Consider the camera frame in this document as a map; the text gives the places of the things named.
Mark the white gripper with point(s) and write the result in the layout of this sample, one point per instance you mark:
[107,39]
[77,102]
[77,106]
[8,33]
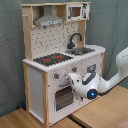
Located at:
[76,84]

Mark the white oven door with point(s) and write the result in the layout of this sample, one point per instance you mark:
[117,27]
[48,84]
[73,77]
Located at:
[62,101]

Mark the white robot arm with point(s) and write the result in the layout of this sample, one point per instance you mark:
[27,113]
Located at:
[106,86]

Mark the wooden toy kitchen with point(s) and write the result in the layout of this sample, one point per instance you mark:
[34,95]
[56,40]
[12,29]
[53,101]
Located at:
[46,40]

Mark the right oven knob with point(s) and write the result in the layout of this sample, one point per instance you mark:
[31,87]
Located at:
[74,69]

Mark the oven knob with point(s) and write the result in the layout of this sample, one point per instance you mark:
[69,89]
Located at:
[74,69]
[56,75]

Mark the left oven knob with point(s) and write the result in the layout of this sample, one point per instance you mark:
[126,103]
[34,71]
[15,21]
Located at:
[56,75]

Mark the white dishwasher door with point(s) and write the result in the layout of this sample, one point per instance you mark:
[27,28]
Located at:
[95,66]

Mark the grey toy sink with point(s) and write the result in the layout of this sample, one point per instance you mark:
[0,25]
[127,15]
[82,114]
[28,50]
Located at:
[79,51]

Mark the black toy stovetop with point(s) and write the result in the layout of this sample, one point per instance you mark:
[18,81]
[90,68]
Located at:
[52,59]

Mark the black toy faucet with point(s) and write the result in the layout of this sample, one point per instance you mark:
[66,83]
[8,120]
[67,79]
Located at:
[72,41]

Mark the grey range hood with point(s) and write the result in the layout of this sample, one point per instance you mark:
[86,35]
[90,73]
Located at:
[48,18]

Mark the toy microwave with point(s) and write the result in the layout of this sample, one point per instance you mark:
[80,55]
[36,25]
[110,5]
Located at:
[78,11]

